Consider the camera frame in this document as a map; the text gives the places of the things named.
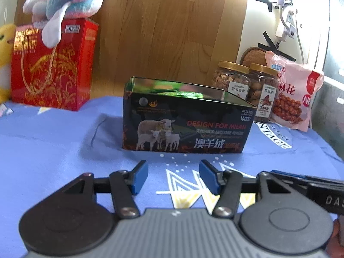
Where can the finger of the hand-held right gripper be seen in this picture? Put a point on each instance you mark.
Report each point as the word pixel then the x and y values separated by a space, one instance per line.
pixel 289 174

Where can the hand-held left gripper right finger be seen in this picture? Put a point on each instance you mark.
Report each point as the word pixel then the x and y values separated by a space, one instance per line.
pixel 208 177

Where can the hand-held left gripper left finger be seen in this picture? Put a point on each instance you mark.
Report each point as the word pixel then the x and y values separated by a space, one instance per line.
pixel 141 177

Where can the black sheep print box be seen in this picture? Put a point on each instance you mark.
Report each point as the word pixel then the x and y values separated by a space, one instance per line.
pixel 188 129

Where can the pink snack bag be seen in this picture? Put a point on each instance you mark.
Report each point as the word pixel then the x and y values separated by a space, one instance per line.
pixel 293 94

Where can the pecan jar with gold lid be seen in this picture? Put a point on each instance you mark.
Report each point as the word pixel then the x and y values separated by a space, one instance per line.
pixel 264 96

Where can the green snack packet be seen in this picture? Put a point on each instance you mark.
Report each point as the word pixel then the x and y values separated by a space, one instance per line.
pixel 182 94

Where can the blue printed bed sheet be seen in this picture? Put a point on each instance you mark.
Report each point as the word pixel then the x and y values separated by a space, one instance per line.
pixel 53 145

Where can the peanut jar with gold lid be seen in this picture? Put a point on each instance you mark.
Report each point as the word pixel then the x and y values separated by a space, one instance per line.
pixel 231 79

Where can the round brown mat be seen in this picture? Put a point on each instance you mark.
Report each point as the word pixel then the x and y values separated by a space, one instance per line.
pixel 254 56

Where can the red gift box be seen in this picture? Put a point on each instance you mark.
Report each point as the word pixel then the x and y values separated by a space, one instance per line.
pixel 53 72

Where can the white power strip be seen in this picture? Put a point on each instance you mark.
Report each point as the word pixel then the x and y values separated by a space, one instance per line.
pixel 286 29

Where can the wooden board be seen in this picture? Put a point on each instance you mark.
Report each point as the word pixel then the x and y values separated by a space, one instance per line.
pixel 161 32

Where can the yellow duck plush toy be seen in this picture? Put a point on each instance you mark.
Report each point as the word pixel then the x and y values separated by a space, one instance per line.
pixel 5 59

